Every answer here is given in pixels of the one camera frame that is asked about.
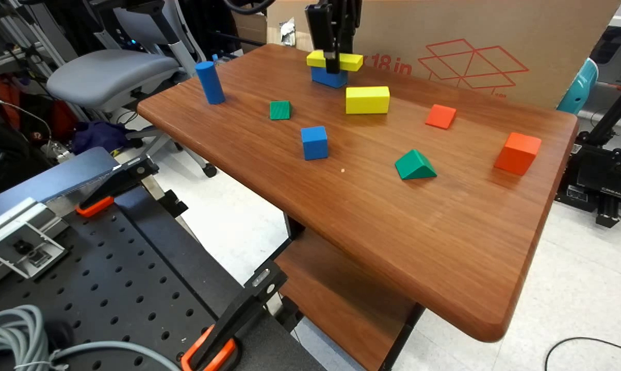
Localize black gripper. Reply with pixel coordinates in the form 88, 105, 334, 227
304, 0, 362, 77

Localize long yellow block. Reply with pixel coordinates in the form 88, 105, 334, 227
306, 47, 364, 74

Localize blue rectangular block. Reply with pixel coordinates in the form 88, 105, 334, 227
309, 66, 350, 91

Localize short yellow block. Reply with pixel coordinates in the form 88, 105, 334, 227
342, 85, 392, 118

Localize small green block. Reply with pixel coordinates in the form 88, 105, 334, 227
268, 99, 294, 124

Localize small flat orange block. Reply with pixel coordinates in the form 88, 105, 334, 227
423, 104, 460, 133

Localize blue cylinder block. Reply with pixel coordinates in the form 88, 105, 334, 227
194, 60, 227, 107

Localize green wedge block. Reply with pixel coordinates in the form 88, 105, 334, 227
392, 149, 439, 183

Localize blue cube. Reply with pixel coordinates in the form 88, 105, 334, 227
299, 124, 330, 164

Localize large cardboard box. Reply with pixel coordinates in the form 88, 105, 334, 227
263, 0, 621, 111

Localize orange cube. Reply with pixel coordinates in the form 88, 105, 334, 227
493, 130, 544, 178

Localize grey office chair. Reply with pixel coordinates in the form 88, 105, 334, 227
46, 0, 218, 181

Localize teal chair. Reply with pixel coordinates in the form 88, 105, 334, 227
555, 59, 600, 115

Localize wooden table base shelf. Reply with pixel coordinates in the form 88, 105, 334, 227
275, 229, 423, 371

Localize purple cloth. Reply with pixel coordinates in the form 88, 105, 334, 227
68, 122, 130, 158

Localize black tripod equipment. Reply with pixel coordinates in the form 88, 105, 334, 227
555, 81, 621, 232

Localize black perforated breadboard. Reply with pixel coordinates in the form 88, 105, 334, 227
0, 183, 326, 371

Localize black clamp orange handle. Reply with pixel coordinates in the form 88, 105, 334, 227
178, 261, 289, 371
72, 154, 160, 220

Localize aluminium rail with plate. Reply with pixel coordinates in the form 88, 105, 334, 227
0, 145, 117, 280

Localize thin black floor cable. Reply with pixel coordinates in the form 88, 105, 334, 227
542, 334, 621, 371

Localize grey white cable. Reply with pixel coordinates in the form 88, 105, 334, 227
0, 304, 182, 371

